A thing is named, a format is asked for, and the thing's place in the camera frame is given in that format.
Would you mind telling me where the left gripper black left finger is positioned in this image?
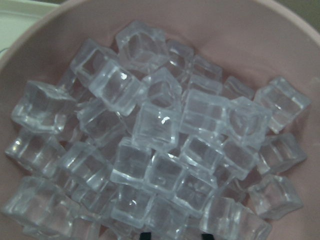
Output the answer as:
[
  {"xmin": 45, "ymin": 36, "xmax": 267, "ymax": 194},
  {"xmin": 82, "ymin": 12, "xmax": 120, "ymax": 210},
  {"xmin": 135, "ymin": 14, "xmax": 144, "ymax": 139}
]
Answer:
[{"xmin": 139, "ymin": 232, "xmax": 152, "ymax": 240}]

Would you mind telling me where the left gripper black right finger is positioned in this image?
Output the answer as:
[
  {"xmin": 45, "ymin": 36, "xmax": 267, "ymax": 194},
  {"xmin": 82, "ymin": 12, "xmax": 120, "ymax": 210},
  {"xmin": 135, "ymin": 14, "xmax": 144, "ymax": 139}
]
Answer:
[{"xmin": 201, "ymin": 233, "xmax": 214, "ymax": 240}]

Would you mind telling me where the pile of clear ice cubes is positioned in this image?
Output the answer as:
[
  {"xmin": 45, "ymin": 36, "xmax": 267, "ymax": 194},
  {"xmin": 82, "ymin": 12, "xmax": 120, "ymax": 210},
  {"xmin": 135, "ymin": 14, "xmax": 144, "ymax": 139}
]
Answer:
[{"xmin": 2, "ymin": 21, "xmax": 310, "ymax": 240}]

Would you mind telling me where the pink bowl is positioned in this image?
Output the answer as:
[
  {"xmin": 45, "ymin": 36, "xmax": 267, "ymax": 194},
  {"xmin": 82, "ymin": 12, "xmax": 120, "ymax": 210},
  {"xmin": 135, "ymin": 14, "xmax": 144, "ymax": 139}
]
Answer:
[{"xmin": 0, "ymin": 0, "xmax": 320, "ymax": 240}]

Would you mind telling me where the cream rabbit tray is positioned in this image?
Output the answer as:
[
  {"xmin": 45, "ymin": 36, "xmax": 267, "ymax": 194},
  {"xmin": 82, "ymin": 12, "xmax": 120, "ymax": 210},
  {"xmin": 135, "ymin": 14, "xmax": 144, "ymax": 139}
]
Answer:
[{"xmin": 0, "ymin": 0, "xmax": 60, "ymax": 65}]

